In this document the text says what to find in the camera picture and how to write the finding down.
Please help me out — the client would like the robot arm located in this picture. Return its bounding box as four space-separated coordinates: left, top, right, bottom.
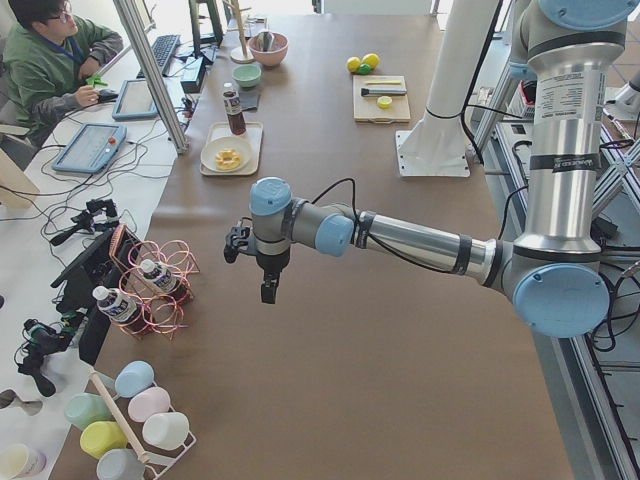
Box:
248 1 635 338

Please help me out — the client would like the yellow lemon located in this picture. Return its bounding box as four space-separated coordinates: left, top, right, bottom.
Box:
346 57 361 73
362 53 380 69

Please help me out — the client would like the yellow lemon upper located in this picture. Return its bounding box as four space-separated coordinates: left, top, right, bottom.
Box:
346 57 361 73

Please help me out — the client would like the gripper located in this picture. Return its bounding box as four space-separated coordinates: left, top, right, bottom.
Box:
256 252 289 305

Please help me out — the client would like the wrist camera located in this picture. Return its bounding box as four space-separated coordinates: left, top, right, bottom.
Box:
223 216 257 264

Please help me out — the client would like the braided glazed donut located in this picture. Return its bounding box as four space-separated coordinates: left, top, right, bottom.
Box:
215 149 243 171

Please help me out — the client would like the blue teach pendant far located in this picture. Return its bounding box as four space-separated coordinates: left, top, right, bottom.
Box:
112 78 158 121

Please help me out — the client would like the blue teach pendant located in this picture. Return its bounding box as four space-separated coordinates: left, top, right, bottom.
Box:
112 78 158 121
52 123 127 174

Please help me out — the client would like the round wooden stand base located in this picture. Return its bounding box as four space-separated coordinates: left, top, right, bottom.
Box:
230 0 255 64

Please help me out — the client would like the tea bottle in rack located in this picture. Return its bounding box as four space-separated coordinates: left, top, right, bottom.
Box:
92 286 150 336
140 259 193 305

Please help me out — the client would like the white cup rack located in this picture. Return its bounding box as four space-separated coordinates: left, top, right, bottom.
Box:
88 366 197 479

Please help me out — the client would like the grey folded cloth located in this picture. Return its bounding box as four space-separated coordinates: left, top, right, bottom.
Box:
239 88 261 111

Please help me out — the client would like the pink ice bowl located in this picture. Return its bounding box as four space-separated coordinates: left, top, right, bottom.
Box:
247 32 289 67

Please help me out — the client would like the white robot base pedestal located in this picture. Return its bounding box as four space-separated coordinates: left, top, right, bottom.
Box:
396 0 502 178

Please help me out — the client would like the half lemon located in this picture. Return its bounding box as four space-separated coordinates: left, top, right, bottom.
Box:
376 96 393 110

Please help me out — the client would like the stainless steel muddler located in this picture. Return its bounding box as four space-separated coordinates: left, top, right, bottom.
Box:
360 87 407 97

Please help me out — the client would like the black keyboard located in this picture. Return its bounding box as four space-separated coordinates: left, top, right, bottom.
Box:
151 34 181 76

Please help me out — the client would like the white cup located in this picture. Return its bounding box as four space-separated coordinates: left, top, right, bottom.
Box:
142 412 190 450

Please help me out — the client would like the green cup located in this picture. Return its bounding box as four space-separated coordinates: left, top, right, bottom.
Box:
64 393 112 430

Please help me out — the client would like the white round plate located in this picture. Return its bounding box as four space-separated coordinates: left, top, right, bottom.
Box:
201 136 254 173

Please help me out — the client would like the blue teach pendant near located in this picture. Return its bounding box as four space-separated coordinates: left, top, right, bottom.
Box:
52 123 127 174

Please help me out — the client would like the cream rabbit tray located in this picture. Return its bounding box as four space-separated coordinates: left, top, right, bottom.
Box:
200 122 263 176

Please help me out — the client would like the yellow cup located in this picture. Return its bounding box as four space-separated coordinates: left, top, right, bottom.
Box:
79 421 128 460

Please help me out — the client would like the paper cup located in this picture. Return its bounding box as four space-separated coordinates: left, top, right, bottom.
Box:
1 443 46 479

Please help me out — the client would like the green bowl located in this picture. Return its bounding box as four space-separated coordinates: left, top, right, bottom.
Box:
232 64 262 89

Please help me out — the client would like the wooden cutting board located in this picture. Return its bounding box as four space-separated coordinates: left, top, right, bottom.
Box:
352 75 411 123

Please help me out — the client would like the tea bottle on tray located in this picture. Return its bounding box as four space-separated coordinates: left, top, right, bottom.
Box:
222 82 246 135

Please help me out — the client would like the yellow plastic knife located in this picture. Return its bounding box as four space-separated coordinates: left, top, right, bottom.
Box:
365 79 402 85

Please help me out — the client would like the yellow lemon lower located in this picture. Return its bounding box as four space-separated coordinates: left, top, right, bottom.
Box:
362 53 380 69

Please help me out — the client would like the pink cup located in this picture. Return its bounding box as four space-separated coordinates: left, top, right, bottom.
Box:
128 386 171 423

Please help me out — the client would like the grey cup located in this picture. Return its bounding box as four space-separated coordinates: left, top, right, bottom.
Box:
96 449 145 480

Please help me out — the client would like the green lime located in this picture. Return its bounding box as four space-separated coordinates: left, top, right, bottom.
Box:
356 63 372 75

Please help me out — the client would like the light blue cup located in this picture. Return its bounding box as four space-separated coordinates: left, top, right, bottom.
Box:
115 360 155 398

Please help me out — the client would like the copper wire bottle rack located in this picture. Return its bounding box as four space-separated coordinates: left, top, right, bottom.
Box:
109 225 200 339

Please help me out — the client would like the person in green jacket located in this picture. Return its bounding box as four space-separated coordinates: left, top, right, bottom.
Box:
3 1 123 146

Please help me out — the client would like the aluminium frame post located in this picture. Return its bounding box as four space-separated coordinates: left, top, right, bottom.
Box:
113 0 189 154

